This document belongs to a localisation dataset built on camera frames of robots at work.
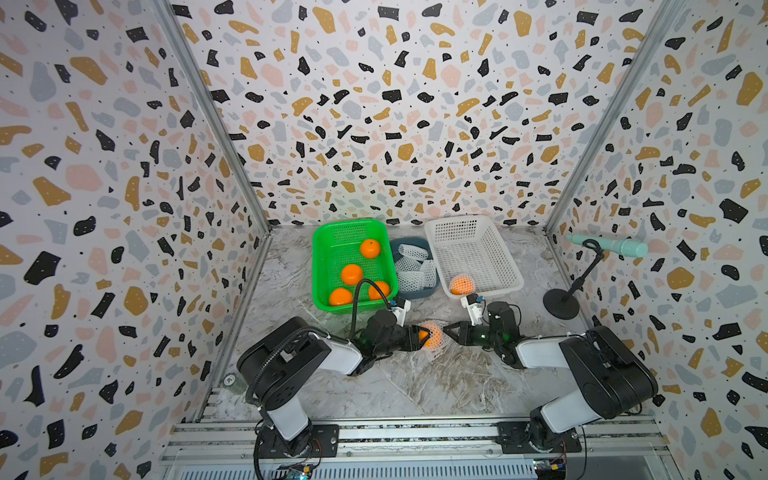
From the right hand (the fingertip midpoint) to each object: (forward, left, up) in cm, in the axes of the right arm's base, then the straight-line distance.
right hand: (451, 330), depth 90 cm
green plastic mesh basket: (+32, +37, -2) cm, 49 cm away
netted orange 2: (+13, +21, +3) cm, 25 cm away
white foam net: (+29, +12, +3) cm, 31 cm away
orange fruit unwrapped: (+31, +27, +2) cm, 42 cm away
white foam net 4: (-3, +5, +4) cm, 7 cm away
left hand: (-3, +5, +3) cm, 7 cm away
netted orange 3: (+15, -4, +2) cm, 16 cm away
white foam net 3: (+19, +6, +3) cm, 20 cm away
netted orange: (+20, +33, +1) cm, 38 cm away
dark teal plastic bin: (+34, +10, +3) cm, 36 cm away
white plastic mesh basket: (+38, -12, -4) cm, 40 cm away
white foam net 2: (+25, +14, 0) cm, 29 cm away
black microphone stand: (+13, -39, -5) cm, 41 cm away
